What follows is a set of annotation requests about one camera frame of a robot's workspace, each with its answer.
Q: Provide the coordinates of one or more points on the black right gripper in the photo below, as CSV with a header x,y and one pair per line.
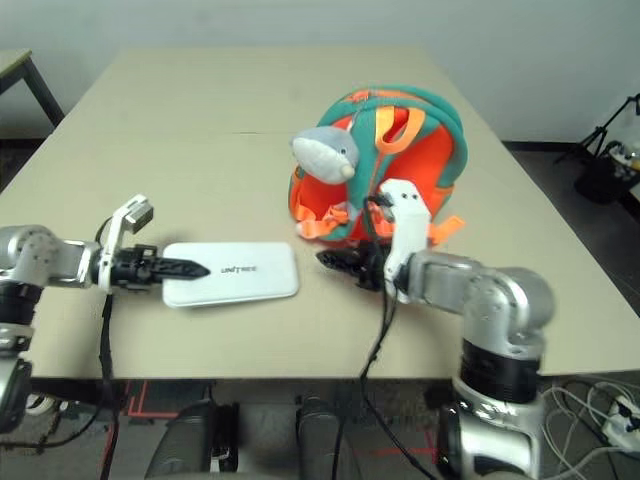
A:
x,y
371,267

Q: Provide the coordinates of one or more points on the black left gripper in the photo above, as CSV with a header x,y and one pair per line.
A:
x,y
135,270

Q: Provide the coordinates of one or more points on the white Unitree pencil case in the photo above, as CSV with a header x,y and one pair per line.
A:
x,y
250,287

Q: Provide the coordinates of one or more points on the teal and orange backpack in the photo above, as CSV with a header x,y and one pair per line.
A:
x,y
425,145

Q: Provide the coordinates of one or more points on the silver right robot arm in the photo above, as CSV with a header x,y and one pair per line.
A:
x,y
500,320

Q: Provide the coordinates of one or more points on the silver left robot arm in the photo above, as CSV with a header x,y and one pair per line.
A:
x,y
45,257

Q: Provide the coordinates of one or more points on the dark grey right robot leg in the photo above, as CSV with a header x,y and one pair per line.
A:
x,y
325,440

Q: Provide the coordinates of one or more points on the dark grey robot leg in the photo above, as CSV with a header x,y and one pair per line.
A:
x,y
190,445
325,440

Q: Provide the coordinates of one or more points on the dark grey left robot leg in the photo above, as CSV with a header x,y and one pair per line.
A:
x,y
190,445

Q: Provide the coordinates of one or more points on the black bin with bottles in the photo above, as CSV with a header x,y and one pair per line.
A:
x,y
602,177

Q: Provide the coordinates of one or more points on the black tripod stand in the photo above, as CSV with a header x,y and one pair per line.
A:
x,y
605,130

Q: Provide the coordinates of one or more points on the white power strip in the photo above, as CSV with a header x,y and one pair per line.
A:
x,y
622,425

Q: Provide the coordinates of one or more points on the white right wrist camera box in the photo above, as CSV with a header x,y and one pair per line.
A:
x,y
407,220

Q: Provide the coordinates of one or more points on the beige side table black frame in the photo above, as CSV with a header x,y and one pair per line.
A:
x,y
15,62

